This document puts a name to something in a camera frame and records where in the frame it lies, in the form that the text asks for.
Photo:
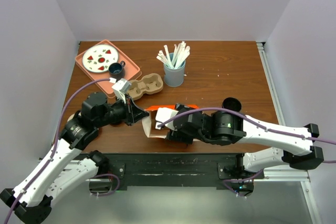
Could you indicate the blue straw holder cup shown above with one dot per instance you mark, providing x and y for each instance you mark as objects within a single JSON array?
[{"x": 174, "y": 77}]

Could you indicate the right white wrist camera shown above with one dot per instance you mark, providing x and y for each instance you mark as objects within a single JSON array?
[{"x": 162, "y": 115}]

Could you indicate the watermelon pattern plate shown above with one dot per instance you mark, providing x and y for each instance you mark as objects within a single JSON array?
[{"x": 97, "y": 59}]

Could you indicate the cardboard cup carrier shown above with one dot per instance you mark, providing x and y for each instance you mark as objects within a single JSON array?
[{"x": 148, "y": 84}]

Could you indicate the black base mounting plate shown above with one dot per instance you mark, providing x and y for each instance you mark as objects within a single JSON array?
[{"x": 170, "y": 170}]

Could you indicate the white wrapped straws bundle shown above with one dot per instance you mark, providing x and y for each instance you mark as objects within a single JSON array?
[{"x": 175, "y": 59}]

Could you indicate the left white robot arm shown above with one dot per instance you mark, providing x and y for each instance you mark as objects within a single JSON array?
[{"x": 32, "y": 200}]

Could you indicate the orange paper bag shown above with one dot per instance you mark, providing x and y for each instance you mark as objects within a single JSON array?
[{"x": 148, "y": 123}]

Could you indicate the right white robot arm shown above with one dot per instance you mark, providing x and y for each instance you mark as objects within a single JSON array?
[{"x": 291, "y": 145}]

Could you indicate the aluminium frame rail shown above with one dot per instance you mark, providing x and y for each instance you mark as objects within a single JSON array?
[{"x": 284, "y": 173}]

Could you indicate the dark blue mug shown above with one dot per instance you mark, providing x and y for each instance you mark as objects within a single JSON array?
[{"x": 116, "y": 70}]

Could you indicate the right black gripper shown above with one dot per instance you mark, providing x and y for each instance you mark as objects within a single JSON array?
[{"x": 179, "y": 136}]

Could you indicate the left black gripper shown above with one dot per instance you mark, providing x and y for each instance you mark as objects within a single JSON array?
[{"x": 133, "y": 114}]

